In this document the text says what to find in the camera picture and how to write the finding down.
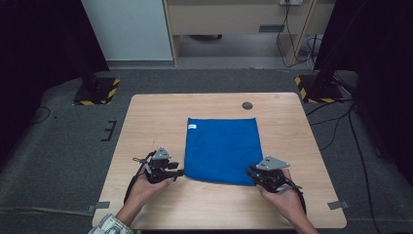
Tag person's left hand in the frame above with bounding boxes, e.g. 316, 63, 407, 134
129, 172, 174, 209

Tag grey tape piece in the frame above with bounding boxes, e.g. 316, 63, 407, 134
86, 201, 112, 215
326, 200, 352, 211

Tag pale floor cable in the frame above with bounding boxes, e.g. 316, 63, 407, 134
0, 206, 95, 217

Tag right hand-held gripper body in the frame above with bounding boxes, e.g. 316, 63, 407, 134
255, 156, 291, 193

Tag white cabinet panel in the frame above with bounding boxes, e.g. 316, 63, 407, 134
80, 0, 174, 62

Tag thin black floor cable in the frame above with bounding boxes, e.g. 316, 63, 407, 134
31, 105, 53, 126

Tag person's right hand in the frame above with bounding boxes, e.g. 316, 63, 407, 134
257, 169, 306, 223

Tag grey desk label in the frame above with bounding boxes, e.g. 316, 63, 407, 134
258, 23, 286, 34

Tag blue cloth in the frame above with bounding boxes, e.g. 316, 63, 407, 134
183, 117, 264, 187

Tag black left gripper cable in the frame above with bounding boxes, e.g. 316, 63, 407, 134
123, 150, 158, 205

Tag light wooden desk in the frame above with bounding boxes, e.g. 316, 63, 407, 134
162, 0, 337, 67

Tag black power cables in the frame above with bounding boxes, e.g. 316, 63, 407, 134
275, 1, 320, 70

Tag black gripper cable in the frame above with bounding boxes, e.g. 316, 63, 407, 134
285, 176, 308, 215
123, 150, 158, 205

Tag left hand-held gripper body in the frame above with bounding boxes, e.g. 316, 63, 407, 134
144, 146, 172, 185

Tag striped-edge black stand base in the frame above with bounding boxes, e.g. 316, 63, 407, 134
294, 74, 345, 104
72, 76, 122, 106

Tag dark curtain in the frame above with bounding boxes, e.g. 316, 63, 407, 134
313, 0, 413, 178
0, 0, 110, 167

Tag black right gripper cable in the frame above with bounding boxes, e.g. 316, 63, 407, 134
285, 176, 308, 215

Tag patterned white left sleeve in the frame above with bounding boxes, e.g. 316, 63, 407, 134
87, 213, 134, 234

